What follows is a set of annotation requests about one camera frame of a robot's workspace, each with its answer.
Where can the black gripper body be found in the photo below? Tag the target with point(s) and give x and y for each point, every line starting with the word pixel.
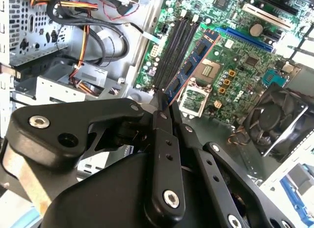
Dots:
pixel 110 201

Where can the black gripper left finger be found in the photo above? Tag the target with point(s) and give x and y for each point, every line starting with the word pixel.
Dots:
pixel 73 122

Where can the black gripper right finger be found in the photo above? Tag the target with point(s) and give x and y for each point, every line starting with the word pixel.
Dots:
pixel 208 169

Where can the blue RAM stick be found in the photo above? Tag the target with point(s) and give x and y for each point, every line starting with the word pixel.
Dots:
pixel 191 66

